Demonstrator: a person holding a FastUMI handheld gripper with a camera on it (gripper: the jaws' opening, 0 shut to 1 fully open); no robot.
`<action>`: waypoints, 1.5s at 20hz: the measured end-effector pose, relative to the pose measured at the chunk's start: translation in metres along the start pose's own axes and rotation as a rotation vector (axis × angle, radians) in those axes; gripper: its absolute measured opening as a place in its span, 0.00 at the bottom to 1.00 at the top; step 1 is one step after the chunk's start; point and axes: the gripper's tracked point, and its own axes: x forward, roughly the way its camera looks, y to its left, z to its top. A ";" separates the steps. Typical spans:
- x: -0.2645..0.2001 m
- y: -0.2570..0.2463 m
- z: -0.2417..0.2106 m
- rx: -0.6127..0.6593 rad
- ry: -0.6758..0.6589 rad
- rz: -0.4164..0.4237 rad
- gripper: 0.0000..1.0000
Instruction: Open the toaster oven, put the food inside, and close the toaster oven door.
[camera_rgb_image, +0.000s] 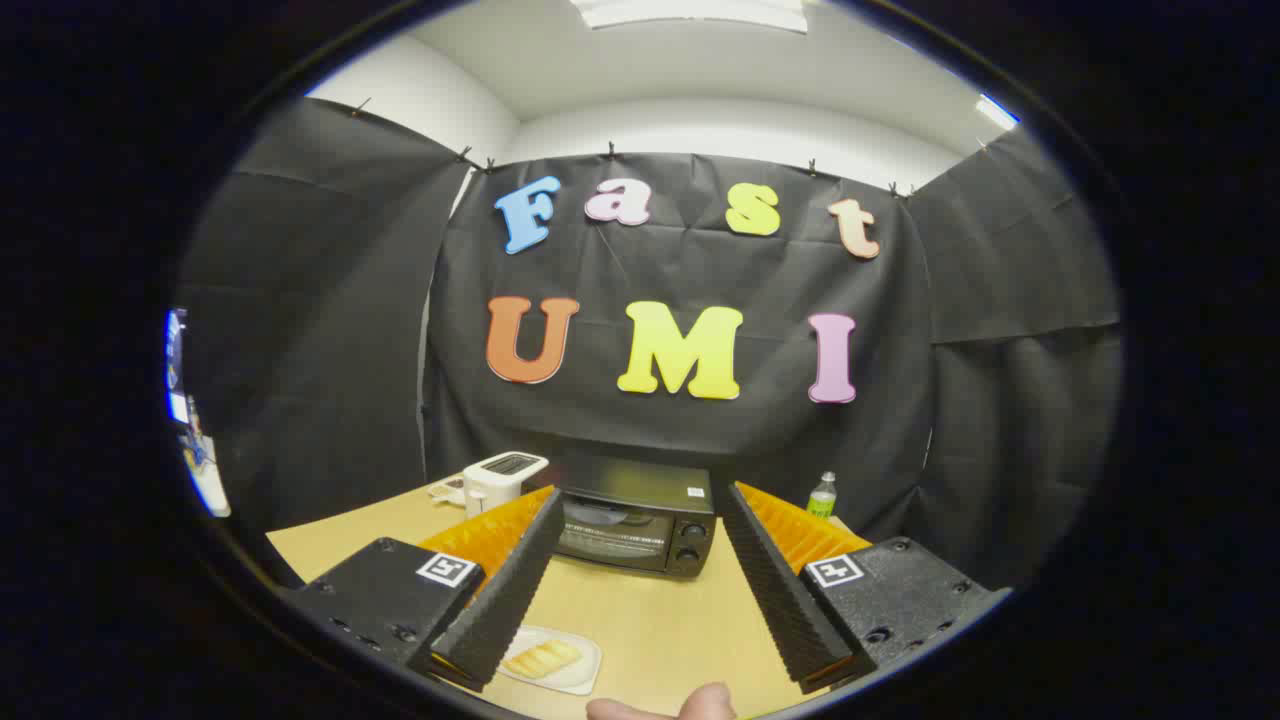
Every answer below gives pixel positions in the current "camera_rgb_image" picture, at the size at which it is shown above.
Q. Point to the ceiling light panel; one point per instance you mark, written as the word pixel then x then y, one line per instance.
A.
pixel 690 12
pixel 996 111

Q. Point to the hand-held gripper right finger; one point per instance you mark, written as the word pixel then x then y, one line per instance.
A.
pixel 775 590

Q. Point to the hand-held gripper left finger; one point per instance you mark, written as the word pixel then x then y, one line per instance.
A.
pixel 510 590

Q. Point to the black toaster oven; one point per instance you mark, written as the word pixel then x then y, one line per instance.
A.
pixel 640 485

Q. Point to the white slot toaster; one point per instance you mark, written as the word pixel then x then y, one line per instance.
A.
pixel 495 485

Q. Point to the green label drink bottle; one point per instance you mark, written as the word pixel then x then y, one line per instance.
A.
pixel 822 500

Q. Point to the ridged bread roll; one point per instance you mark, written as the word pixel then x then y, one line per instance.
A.
pixel 542 659

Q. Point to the white oblong plate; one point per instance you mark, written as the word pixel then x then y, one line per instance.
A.
pixel 580 678

